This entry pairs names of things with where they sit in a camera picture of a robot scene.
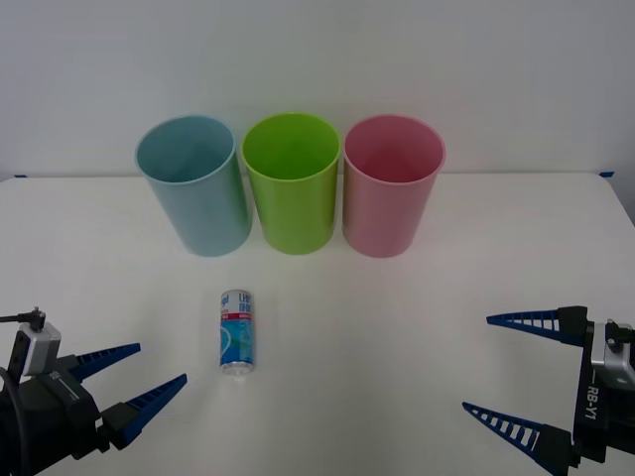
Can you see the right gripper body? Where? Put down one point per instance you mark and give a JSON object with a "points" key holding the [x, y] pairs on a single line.
{"points": [[591, 401]]}

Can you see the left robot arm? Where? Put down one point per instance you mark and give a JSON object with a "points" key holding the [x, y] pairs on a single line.
{"points": [[42, 347]]}

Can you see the white and blue drink can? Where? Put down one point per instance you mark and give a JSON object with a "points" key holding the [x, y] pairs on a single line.
{"points": [[237, 332]]}

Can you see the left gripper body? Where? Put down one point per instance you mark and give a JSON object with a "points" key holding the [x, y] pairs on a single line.
{"points": [[59, 411]]}

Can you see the pink plastic bin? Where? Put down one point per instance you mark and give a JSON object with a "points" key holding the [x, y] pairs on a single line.
{"points": [[382, 218]]}

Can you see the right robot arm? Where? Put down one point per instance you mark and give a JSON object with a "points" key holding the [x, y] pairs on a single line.
{"points": [[615, 362]]}

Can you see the pale blue plastic bin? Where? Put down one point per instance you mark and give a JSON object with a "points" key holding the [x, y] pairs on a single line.
{"points": [[208, 213]]}

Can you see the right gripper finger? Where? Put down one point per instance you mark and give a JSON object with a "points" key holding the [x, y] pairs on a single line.
{"points": [[570, 327], [550, 446]]}

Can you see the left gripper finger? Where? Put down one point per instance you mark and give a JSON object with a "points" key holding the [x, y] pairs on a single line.
{"points": [[134, 411], [94, 361]]}

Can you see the green plastic bin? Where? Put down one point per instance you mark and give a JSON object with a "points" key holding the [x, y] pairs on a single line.
{"points": [[297, 218]]}

